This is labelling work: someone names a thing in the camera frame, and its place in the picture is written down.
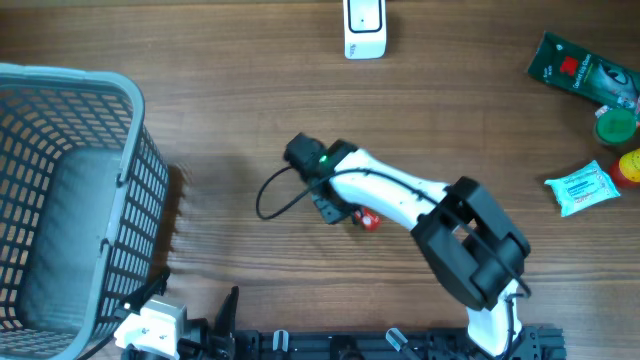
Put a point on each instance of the grey plastic shopping basket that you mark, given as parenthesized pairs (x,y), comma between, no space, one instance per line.
(83,188)

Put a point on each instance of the red yellow sauce bottle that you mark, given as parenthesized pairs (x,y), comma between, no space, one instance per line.
(625,171)

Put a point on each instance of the white barcode scanner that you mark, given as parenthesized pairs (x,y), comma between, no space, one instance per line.
(365,29)

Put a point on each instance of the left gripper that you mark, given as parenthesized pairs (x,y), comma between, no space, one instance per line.
(222,345)

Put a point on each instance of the teal wet wipes pack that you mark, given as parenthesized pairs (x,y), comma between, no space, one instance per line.
(583,188)

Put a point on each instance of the small red white snack packet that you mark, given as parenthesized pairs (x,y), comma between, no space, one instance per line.
(602,110)

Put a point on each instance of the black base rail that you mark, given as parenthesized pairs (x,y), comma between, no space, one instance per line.
(539,343)

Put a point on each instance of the green cap white jar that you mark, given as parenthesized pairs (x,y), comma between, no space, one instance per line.
(615,127)

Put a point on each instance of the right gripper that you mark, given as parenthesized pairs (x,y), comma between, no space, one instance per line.
(329,213)

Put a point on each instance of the green 3M gloves package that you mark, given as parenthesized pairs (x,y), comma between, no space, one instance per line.
(573,68)

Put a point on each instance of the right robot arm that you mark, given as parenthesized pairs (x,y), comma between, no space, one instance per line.
(469,242)

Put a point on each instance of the red stick sachet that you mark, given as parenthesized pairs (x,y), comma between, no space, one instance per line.
(365,218)

